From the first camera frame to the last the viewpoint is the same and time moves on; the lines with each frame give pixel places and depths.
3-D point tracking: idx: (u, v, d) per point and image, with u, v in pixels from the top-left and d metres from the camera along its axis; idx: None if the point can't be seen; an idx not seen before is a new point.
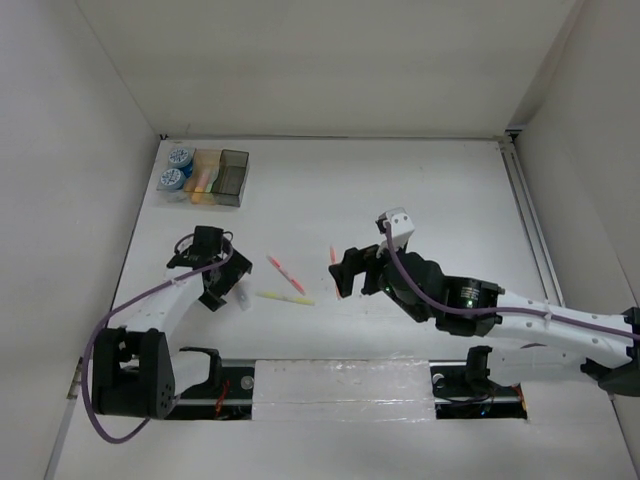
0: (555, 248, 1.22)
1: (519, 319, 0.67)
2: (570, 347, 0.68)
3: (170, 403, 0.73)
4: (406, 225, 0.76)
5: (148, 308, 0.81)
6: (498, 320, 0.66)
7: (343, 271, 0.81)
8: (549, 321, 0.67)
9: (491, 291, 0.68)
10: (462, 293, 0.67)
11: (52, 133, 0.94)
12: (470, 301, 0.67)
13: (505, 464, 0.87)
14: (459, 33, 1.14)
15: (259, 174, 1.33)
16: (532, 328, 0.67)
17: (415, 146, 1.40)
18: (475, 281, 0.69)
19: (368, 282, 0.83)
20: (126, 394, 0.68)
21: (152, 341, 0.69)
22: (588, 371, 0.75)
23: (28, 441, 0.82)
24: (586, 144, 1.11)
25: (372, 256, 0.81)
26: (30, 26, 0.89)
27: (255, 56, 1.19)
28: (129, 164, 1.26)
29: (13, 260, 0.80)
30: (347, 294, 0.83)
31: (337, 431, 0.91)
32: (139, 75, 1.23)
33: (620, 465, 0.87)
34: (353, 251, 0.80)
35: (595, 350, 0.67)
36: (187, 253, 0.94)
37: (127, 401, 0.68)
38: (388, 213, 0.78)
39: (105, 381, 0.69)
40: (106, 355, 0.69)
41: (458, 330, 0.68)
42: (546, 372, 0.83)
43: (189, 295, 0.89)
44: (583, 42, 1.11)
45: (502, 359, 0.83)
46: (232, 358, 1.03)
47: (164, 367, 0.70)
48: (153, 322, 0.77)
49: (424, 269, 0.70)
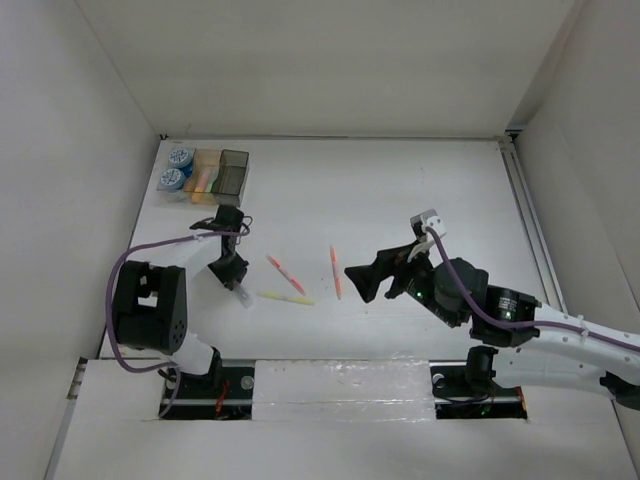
0: (555, 248, 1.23)
1: (556, 334, 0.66)
2: (600, 363, 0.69)
3: (179, 340, 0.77)
4: (440, 228, 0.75)
5: (171, 254, 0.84)
6: (536, 334, 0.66)
7: (372, 275, 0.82)
8: (585, 338, 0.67)
9: (526, 304, 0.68)
10: (499, 304, 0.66)
11: (51, 133, 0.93)
12: (508, 313, 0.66)
13: (505, 463, 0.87)
14: (460, 33, 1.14)
15: (259, 174, 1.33)
16: (568, 344, 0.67)
17: (414, 146, 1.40)
18: (512, 293, 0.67)
19: (394, 286, 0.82)
20: (142, 323, 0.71)
21: (174, 273, 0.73)
22: (609, 383, 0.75)
23: (27, 442, 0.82)
24: (586, 144, 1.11)
25: (403, 262, 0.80)
26: (30, 25, 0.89)
27: (255, 55, 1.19)
28: (129, 164, 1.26)
29: (13, 261, 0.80)
30: (371, 298, 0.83)
31: (338, 430, 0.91)
32: (139, 74, 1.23)
33: (619, 465, 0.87)
34: (385, 255, 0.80)
35: (625, 367, 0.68)
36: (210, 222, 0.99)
37: (145, 326, 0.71)
38: (423, 216, 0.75)
39: (126, 305, 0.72)
40: (129, 280, 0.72)
41: (493, 340, 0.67)
42: (559, 381, 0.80)
43: (210, 253, 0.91)
44: (584, 42, 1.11)
45: (510, 362, 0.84)
46: (232, 358, 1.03)
47: (181, 301, 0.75)
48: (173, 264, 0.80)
49: (471, 275, 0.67)
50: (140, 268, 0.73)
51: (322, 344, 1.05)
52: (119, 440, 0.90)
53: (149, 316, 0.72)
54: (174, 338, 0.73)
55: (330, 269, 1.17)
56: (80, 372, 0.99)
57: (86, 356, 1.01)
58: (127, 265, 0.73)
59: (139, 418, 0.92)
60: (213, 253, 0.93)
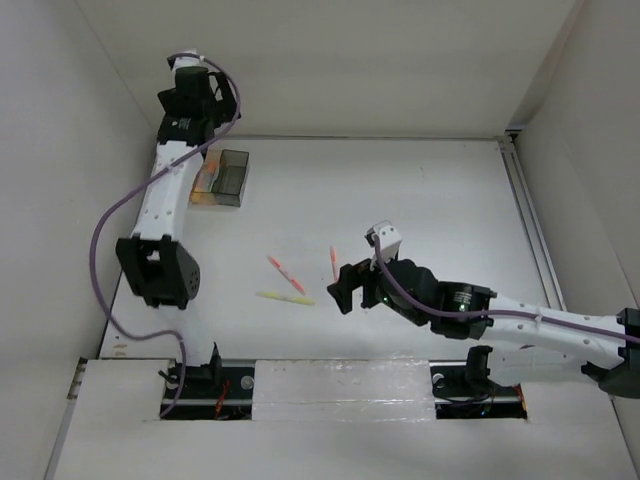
0: (555, 248, 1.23)
1: (510, 321, 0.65)
2: (562, 349, 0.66)
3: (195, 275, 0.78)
4: (393, 236, 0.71)
5: (153, 206, 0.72)
6: (490, 323, 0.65)
7: (341, 288, 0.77)
8: (539, 323, 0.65)
9: (484, 295, 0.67)
10: (455, 298, 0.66)
11: (53, 134, 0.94)
12: (463, 305, 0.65)
13: (506, 464, 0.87)
14: (459, 34, 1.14)
15: (260, 174, 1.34)
16: (523, 331, 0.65)
17: (414, 146, 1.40)
18: (468, 286, 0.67)
19: (367, 296, 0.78)
20: (161, 284, 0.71)
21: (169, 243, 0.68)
22: (589, 371, 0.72)
23: (28, 442, 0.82)
24: (586, 144, 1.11)
25: (367, 270, 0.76)
26: (31, 28, 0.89)
27: (255, 56, 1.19)
28: (129, 165, 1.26)
29: (14, 262, 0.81)
30: (348, 310, 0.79)
31: (339, 431, 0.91)
32: (139, 75, 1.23)
33: (621, 466, 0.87)
34: (347, 266, 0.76)
35: (587, 351, 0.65)
36: (177, 120, 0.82)
37: (164, 287, 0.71)
38: (375, 225, 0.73)
39: (137, 277, 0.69)
40: (130, 260, 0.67)
41: (454, 334, 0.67)
42: (544, 371, 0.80)
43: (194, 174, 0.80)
44: (583, 42, 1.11)
45: (503, 359, 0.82)
46: (229, 358, 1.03)
47: (184, 256, 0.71)
48: (162, 225, 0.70)
49: (415, 272, 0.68)
50: (135, 245, 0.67)
51: (321, 344, 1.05)
52: (119, 440, 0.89)
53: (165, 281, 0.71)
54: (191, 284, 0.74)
55: (330, 269, 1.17)
56: (80, 372, 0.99)
57: (86, 356, 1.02)
58: (121, 243, 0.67)
59: (139, 418, 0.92)
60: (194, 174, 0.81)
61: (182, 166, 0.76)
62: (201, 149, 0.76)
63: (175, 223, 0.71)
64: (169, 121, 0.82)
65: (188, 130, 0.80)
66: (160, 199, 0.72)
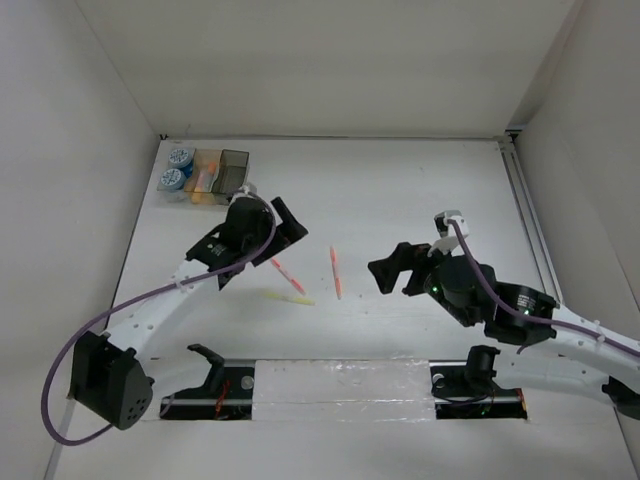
0: (555, 248, 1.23)
1: (572, 336, 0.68)
2: (611, 369, 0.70)
3: (140, 411, 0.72)
4: (464, 228, 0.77)
5: (138, 316, 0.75)
6: (553, 334, 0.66)
7: (392, 266, 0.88)
8: (600, 343, 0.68)
9: (544, 304, 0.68)
10: (516, 300, 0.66)
11: (52, 133, 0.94)
12: (525, 310, 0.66)
13: (506, 464, 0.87)
14: (460, 33, 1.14)
15: (259, 174, 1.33)
16: (582, 347, 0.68)
17: (414, 146, 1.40)
18: (528, 290, 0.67)
19: (412, 282, 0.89)
20: (100, 398, 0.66)
21: (129, 359, 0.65)
22: (612, 390, 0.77)
23: (28, 442, 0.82)
24: (586, 145, 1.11)
25: (423, 254, 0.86)
26: (31, 27, 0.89)
27: (255, 55, 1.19)
28: (129, 165, 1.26)
29: (13, 262, 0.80)
30: (389, 290, 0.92)
31: (339, 431, 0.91)
32: (139, 75, 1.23)
33: (620, 466, 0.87)
34: (407, 246, 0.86)
35: (637, 377, 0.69)
36: (212, 242, 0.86)
37: (98, 405, 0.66)
38: (447, 212, 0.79)
39: (81, 377, 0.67)
40: (83, 357, 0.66)
41: (508, 338, 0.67)
42: (562, 384, 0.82)
43: (199, 297, 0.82)
44: (584, 42, 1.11)
45: (512, 364, 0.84)
46: (231, 358, 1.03)
47: (136, 385, 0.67)
48: (133, 340, 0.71)
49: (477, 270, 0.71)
50: (99, 342, 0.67)
51: (320, 344, 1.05)
52: (119, 441, 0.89)
53: (102, 398, 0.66)
54: (128, 416, 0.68)
55: (331, 268, 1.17)
56: None
57: None
58: (89, 336, 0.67)
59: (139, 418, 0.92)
60: (202, 294, 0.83)
61: (190, 288, 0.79)
62: (213, 276, 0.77)
63: (148, 339, 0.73)
64: (205, 240, 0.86)
65: (218, 259, 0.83)
66: (148, 311, 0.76)
